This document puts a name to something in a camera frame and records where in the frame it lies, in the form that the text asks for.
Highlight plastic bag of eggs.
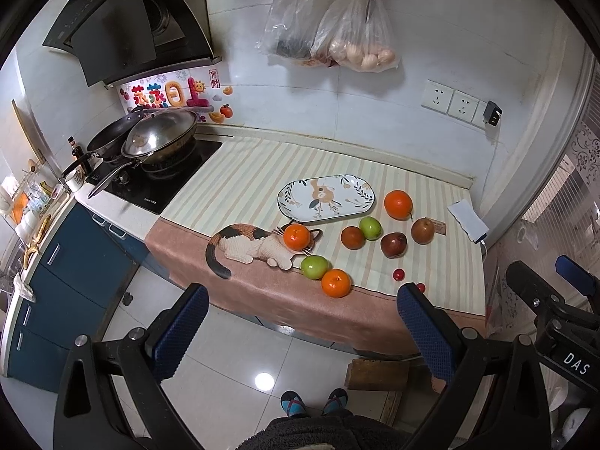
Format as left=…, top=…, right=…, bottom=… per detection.
left=310, top=0, right=400, bottom=73

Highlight steel wok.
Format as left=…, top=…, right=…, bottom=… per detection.
left=87, top=108, right=197, bottom=198

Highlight small brown label tag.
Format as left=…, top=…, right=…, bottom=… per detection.
left=431, top=219, right=447, bottom=236

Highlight wooden stool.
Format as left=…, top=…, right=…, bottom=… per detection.
left=345, top=358, right=410, bottom=426

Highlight black range hood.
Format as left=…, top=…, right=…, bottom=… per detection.
left=43, top=0, right=221, bottom=86

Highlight dark soy sauce bottle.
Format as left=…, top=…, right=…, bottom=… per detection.
left=68, top=136, right=93, bottom=176

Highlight black frying pan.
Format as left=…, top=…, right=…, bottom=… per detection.
left=61, top=107, right=146, bottom=179

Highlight right blue slipper foot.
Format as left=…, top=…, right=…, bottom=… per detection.
left=321, top=388, right=349, bottom=416

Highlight black gas stove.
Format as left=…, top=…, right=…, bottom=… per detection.
left=85, top=138, right=222, bottom=215

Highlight black plug adapter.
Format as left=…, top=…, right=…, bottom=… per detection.
left=483, top=100, right=503, bottom=126

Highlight blue kitchen cabinet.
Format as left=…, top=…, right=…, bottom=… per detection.
left=1, top=204, right=149, bottom=393

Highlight dark red apple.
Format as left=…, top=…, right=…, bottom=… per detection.
left=380, top=232, right=408, bottom=259

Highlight large orange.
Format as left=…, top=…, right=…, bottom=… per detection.
left=383, top=190, right=413, bottom=221

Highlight left blue slipper foot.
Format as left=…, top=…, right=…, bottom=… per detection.
left=280, top=390, right=308, bottom=417

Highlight white wall socket panel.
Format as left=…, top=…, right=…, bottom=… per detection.
left=421, top=79, right=488, bottom=129

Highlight blue slipper foot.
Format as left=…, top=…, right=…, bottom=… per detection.
left=321, top=388, right=349, bottom=416
left=280, top=390, right=308, bottom=417

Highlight plastic bag dark contents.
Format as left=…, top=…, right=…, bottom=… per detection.
left=256, top=0, right=333, bottom=67

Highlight white folded paper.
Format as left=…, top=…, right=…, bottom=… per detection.
left=447, top=199, right=489, bottom=243

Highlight small dark red fruit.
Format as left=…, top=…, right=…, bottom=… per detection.
left=340, top=225, right=366, bottom=250

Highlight green apple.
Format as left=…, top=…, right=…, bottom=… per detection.
left=359, top=216, right=383, bottom=241
left=300, top=255, right=330, bottom=281

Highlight oval floral ceramic plate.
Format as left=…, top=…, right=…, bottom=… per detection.
left=277, top=174, right=375, bottom=224

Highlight brown round fruit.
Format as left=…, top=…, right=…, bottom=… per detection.
left=411, top=217, right=435, bottom=245

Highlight colourful wall sticker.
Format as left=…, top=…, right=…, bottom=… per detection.
left=117, top=64, right=236, bottom=125

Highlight mandarin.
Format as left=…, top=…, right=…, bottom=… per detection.
left=283, top=223, right=312, bottom=252
left=320, top=269, right=352, bottom=299

